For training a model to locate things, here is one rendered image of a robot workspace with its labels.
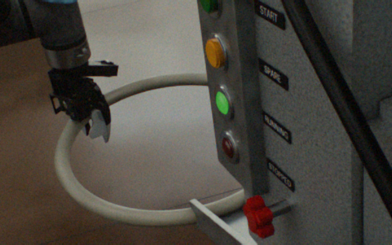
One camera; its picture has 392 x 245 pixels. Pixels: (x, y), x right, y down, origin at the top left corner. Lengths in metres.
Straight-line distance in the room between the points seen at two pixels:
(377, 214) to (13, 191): 2.59
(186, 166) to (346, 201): 2.38
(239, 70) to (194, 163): 2.34
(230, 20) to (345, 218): 0.18
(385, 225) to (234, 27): 0.20
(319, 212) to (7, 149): 2.85
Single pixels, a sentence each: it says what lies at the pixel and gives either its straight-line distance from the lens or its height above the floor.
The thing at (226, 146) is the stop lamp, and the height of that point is 1.27.
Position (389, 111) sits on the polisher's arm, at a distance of 0.46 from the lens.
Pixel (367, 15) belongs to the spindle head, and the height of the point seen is 1.44.
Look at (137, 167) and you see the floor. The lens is 2.93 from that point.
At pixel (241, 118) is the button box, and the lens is 0.59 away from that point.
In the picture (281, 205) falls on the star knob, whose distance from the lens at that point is 0.60.
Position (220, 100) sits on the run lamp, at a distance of 0.60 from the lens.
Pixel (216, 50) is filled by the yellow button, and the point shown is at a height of 1.37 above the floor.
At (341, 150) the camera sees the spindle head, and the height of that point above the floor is 1.34.
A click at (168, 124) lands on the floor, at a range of 3.21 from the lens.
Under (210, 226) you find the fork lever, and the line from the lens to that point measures 1.06.
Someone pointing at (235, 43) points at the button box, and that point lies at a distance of 0.55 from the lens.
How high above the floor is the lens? 1.61
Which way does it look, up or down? 33 degrees down
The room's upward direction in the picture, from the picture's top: 10 degrees counter-clockwise
